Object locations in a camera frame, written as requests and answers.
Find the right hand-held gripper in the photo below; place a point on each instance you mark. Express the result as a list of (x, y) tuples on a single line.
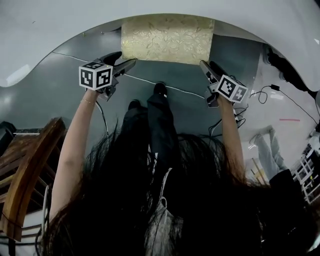
[(231, 90)]

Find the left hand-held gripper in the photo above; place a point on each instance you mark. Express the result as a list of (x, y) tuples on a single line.
[(95, 77)]

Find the cream upholstered stool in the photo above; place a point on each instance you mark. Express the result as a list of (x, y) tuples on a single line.
[(167, 40)]

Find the white dressing table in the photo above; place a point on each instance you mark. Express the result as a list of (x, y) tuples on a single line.
[(160, 7)]

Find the person's left forearm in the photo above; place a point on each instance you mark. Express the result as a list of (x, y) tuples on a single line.
[(72, 150)]

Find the person's right forearm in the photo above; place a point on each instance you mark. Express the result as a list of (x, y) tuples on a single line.
[(231, 140)]

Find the black shoe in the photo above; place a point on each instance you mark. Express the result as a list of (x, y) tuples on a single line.
[(133, 104), (160, 88)]

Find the white power strip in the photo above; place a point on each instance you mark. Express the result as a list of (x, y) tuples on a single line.
[(236, 113)]

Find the person's black trousers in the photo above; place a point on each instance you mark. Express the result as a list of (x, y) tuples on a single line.
[(160, 125)]

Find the red floor tape strip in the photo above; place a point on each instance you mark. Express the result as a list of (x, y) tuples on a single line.
[(289, 120)]

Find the white metal rack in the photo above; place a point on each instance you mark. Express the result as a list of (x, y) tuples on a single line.
[(307, 172)]

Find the dark wooden slatted chair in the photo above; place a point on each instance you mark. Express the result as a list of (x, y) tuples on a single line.
[(27, 170)]

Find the person's white blouse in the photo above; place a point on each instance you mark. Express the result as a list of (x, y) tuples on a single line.
[(162, 225)]

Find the white ribbed platform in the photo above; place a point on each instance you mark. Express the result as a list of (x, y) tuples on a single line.
[(30, 240)]

